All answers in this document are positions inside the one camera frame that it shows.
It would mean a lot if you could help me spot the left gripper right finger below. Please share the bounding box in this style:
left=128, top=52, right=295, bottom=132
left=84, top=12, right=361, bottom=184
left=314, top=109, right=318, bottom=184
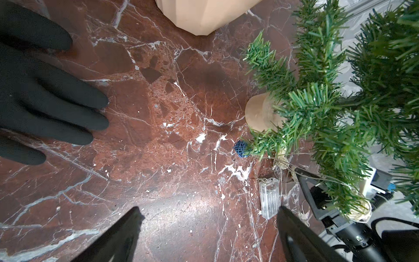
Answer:
left=277, top=206, right=345, bottom=262

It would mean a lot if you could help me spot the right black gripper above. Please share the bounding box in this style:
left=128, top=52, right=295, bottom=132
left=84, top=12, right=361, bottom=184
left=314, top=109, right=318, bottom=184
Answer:
left=295, top=168, right=347, bottom=229

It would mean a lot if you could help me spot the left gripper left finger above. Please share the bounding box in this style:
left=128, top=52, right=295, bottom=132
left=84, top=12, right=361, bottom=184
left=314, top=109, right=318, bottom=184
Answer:
left=73, top=206, right=145, bottom=262

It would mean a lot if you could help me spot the small green christmas tree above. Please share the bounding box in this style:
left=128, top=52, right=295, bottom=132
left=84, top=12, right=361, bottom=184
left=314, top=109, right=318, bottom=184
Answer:
left=244, top=1, right=419, bottom=214

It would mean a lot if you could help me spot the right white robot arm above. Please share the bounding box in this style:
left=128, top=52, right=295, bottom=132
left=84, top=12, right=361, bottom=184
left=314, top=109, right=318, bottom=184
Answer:
left=295, top=168, right=419, bottom=262

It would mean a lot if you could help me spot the clear plastic battery box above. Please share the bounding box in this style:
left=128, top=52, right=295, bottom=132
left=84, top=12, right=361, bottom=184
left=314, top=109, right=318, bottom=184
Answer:
left=259, top=178, right=280, bottom=220

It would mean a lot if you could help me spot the black work glove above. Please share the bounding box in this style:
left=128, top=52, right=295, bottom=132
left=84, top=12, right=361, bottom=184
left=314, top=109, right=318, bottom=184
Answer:
left=1, top=1, right=109, bottom=145

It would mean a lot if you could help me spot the potted white flower plant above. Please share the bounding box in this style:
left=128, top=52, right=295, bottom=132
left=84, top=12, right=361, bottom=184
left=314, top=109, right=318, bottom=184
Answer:
left=156, top=0, right=260, bottom=36

